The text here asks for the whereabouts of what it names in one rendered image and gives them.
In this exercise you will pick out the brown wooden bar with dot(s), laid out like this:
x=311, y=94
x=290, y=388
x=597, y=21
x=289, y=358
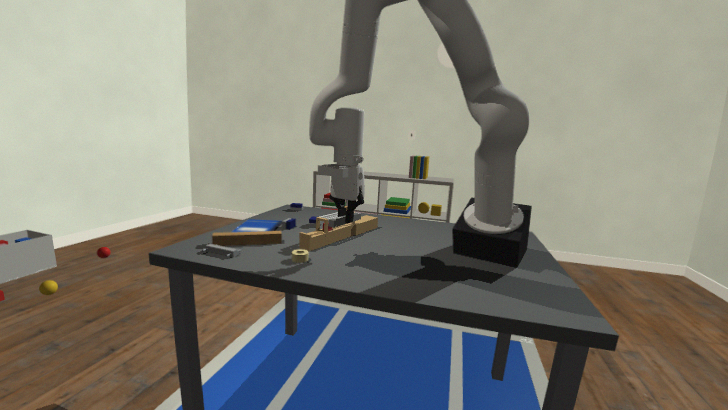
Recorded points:
x=247, y=238

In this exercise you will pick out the blue notebook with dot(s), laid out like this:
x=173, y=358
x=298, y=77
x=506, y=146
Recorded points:
x=252, y=225

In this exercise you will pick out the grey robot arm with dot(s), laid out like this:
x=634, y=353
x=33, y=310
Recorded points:
x=502, y=115

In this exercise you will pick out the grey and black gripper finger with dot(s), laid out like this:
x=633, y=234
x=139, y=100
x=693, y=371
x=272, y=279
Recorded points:
x=340, y=204
x=351, y=206

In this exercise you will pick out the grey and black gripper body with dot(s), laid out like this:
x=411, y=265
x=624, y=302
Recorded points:
x=348, y=188

